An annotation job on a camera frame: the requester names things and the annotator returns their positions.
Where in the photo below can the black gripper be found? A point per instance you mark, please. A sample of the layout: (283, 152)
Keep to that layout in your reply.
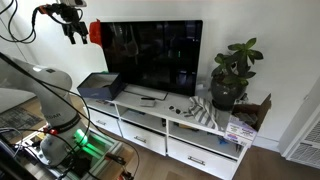
(72, 22)

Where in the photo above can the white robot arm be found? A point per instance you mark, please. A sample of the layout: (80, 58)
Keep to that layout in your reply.
(51, 86)

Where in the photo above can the grey gadget with buttons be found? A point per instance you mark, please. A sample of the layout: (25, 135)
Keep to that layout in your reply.
(147, 102)

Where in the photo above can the white tv cabinet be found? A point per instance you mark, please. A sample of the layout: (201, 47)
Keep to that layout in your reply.
(167, 128)

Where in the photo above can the dark blue open box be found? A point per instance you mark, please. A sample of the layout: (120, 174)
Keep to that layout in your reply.
(105, 86)

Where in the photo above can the black flat screen television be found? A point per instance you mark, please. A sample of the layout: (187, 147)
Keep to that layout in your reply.
(161, 55)

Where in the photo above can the striped cloth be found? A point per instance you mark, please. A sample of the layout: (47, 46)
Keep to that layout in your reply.
(203, 112)

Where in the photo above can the potted green plant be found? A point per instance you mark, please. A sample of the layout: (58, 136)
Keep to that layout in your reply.
(230, 77)

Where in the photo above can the open cardboard box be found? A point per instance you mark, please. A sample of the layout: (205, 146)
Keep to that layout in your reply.
(245, 122)

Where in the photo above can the white floor heater vent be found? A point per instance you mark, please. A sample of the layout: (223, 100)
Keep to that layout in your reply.
(300, 142)

